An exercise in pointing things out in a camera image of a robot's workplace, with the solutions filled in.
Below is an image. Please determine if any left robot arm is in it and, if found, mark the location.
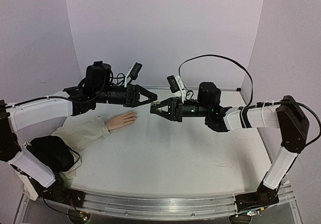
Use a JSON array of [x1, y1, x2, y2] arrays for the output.
[[1, 61, 157, 202]]

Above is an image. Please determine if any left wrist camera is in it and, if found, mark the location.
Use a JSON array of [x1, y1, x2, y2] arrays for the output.
[[124, 62, 142, 87]]

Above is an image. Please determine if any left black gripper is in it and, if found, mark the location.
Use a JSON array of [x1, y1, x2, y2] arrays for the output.
[[95, 83, 159, 108]]

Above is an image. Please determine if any mannequin hand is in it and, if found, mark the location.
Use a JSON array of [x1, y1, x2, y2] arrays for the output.
[[105, 111, 138, 131]]

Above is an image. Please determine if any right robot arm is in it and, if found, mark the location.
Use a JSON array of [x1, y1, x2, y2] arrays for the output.
[[150, 82, 309, 193]]

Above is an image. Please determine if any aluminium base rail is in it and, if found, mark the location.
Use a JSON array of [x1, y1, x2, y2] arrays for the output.
[[15, 183, 301, 224]]

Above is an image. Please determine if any beige sleeve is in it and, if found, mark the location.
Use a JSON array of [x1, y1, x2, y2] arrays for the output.
[[15, 116, 111, 184]]

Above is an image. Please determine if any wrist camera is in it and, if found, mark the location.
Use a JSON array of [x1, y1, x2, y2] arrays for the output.
[[167, 75, 187, 102], [124, 62, 142, 87]]

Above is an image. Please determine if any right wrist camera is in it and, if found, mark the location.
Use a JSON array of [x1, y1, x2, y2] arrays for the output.
[[167, 75, 187, 102]]

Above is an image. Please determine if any aluminium back table rail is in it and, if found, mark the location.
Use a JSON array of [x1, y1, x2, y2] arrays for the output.
[[142, 84, 243, 92]]

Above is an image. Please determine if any white nail polish bottle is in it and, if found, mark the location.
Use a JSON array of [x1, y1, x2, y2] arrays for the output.
[[150, 102, 160, 106]]

